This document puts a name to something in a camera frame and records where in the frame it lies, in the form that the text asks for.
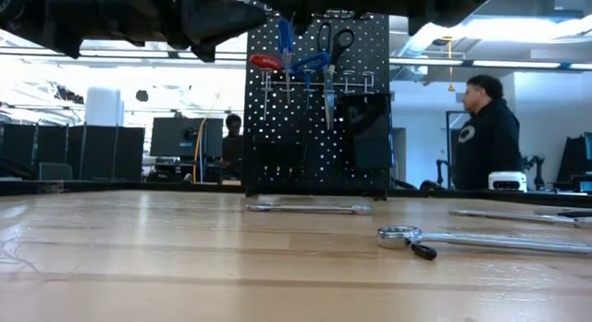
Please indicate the short black pegboard bin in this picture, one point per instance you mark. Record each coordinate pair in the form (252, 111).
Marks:
(275, 167)

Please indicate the black computer monitor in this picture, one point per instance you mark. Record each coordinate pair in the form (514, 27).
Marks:
(171, 137)

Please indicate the ceiling light strip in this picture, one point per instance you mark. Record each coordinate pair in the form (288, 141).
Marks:
(509, 63)

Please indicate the small black bit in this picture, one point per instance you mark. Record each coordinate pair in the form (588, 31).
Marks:
(424, 252)

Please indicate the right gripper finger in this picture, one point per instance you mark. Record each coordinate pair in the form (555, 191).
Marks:
(306, 22)

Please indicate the white cylinder column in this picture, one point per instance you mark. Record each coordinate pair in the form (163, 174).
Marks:
(104, 107)

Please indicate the person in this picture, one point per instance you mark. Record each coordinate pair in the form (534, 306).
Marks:
(490, 137)
(232, 151)

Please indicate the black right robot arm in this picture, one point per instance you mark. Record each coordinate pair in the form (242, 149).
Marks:
(439, 7)

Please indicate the chrome combination wrench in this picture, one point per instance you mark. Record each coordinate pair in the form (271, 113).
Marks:
(509, 216)
(305, 209)
(398, 236)

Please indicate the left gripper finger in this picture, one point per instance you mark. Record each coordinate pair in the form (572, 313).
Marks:
(205, 53)
(222, 21)

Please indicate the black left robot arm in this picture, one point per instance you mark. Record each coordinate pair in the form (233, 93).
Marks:
(69, 16)

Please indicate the white box device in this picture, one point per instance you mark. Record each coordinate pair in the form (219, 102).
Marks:
(506, 181)

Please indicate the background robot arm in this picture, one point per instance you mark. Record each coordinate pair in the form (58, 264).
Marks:
(536, 171)
(441, 174)

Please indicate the black partition panels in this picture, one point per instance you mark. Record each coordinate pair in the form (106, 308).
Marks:
(69, 151)

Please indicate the black equipment rack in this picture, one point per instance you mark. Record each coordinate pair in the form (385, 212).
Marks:
(573, 164)

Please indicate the dark grey box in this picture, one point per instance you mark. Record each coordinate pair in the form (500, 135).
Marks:
(55, 171)

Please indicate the black perforated pegboard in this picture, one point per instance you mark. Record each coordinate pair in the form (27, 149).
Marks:
(300, 141)

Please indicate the black hanging dome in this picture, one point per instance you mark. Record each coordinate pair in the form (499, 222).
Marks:
(142, 95)

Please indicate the yellow ceiling pendant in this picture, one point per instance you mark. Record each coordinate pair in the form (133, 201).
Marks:
(451, 87)

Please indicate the tall black pegboard bin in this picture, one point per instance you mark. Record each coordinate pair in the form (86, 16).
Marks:
(365, 137)

